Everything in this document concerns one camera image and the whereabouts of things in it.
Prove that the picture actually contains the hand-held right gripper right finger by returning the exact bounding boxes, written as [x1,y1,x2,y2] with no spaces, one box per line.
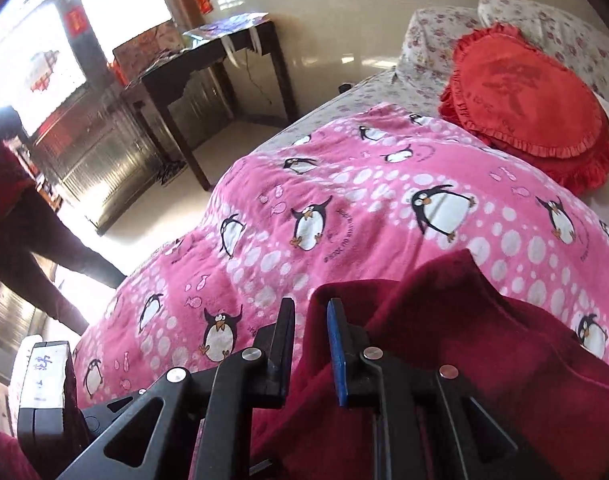
[326,298,550,480]

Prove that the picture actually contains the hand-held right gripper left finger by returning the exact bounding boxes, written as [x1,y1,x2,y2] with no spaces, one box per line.
[57,297,296,480]

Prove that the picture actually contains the dark red garment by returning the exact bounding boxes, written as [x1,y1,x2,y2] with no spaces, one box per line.
[249,249,609,480]

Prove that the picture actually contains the person's legs in dark trousers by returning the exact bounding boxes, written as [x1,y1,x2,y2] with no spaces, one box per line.
[0,187,128,333]

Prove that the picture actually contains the pink penguin blanket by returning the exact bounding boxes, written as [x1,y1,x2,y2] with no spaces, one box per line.
[74,102,609,411]

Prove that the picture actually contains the patterned door mat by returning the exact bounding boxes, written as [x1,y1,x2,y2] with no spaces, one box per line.
[157,160,188,187]

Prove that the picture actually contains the person's red top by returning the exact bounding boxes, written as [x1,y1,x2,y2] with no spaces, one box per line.
[0,137,35,243]

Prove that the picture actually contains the metal door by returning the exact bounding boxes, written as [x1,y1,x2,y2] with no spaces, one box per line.
[32,67,235,237]

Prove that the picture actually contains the dark wooden table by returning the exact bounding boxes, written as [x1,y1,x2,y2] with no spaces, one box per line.
[112,15,300,192]

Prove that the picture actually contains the red ruffled cushion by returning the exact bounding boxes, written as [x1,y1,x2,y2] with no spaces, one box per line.
[485,110,609,200]

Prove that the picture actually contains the red heart cushion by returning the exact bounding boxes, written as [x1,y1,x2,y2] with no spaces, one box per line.
[439,24,609,158]

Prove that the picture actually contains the papers on table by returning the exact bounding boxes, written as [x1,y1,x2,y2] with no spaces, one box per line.
[184,10,271,43]

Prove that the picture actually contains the patterned cardboard box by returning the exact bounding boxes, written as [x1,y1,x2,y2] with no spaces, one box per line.
[113,20,186,78]

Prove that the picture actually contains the floral pillow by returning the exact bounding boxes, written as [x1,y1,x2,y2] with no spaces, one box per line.
[477,0,609,111]

